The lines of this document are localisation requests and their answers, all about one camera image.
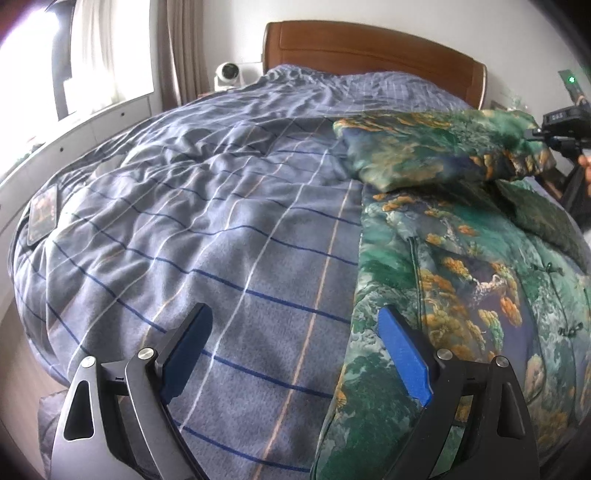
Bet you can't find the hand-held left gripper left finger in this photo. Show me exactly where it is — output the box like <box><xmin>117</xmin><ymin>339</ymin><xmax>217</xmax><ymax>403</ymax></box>
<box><xmin>50</xmin><ymin>302</ymin><xmax>214</xmax><ymax>480</ymax></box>

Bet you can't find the blue plaid duvet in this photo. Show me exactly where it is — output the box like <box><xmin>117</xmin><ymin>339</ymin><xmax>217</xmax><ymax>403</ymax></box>
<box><xmin>11</xmin><ymin>65</ymin><xmax>476</xmax><ymax>480</ymax></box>

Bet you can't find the green printed padded jacket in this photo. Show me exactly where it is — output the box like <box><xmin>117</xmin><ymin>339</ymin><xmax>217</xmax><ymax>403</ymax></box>
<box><xmin>310</xmin><ymin>108</ymin><xmax>591</xmax><ymax>480</ymax></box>

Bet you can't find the wooden bed headboard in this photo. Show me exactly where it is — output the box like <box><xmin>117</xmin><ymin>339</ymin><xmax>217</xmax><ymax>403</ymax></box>
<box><xmin>263</xmin><ymin>21</ymin><xmax>488</xmax><ymax>109</ymax></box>

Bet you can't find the white round fan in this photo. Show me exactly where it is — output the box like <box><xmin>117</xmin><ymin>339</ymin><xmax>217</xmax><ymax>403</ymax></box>
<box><xmin>213</xmin><ymin>61</ymin><xmax>244</xmax><ymax>90</ymax></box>

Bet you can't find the smartphone with lit screen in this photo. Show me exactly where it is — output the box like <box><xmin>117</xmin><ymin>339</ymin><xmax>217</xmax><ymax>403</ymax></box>
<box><xmin>27</xmin><ymin>184</ymin><xmax>61</xmax><ymax>246</ymax></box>

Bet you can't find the white window bench cabinet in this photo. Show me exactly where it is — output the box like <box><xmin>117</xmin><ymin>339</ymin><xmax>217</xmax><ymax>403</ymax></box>
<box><xmin>0</xmin><ymin>95</ymin><xmax>153</xmax><ymax>222</ymax></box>

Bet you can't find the white sheer curtain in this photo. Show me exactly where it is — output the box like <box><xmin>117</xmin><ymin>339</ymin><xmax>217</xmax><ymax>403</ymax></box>
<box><xmin>69</xmin><ymin>0</ymin><xmax>153</xmax><ymax>112</ymax></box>

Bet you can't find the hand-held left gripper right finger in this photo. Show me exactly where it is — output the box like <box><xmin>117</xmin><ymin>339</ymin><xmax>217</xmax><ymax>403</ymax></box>
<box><xmin>378</xmin><ymin>305</ymin><xmax>541</xmax><ymax>480</ymax></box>

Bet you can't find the beige curtain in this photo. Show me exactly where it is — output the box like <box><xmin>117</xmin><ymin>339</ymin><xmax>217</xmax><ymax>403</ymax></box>
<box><xmin>166</xmin><ymin>0</ymin><xmax>204</xmax><ymax>109</ymax></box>

